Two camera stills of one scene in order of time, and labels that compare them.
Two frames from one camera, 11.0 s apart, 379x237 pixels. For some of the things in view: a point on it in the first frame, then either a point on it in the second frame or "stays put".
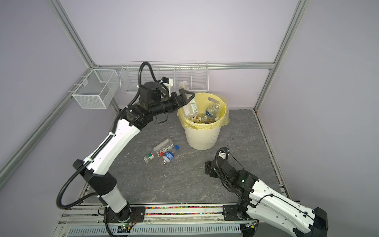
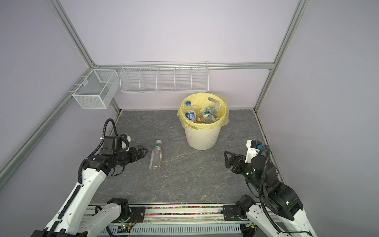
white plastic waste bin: (204, 138) stays put
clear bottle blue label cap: (169, 156) → (190, 111)
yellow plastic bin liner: (205, 99) stays put
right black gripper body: (211, 173) → (242, 168)
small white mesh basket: (99, 90) stays put
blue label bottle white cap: (212, 109) stays put
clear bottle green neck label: (190, 107) → (206, 117)
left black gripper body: (169, 104) → (124, 157)
